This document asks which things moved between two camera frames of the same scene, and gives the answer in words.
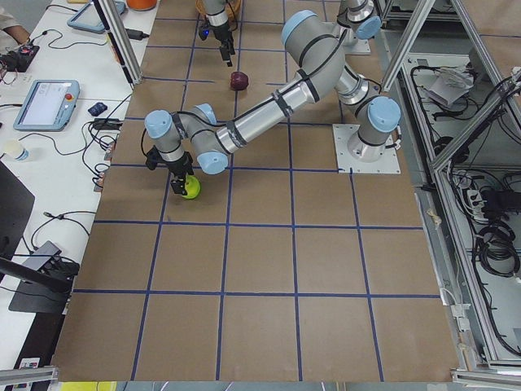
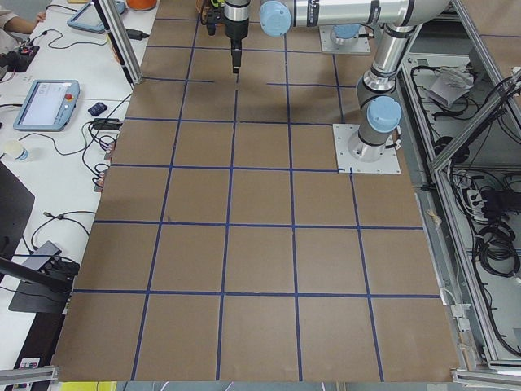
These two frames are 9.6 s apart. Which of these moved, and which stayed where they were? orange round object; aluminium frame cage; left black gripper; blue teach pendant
Moved: left black gripper
Stayed: orange round object; blue teach pendant; aluminium frame cage
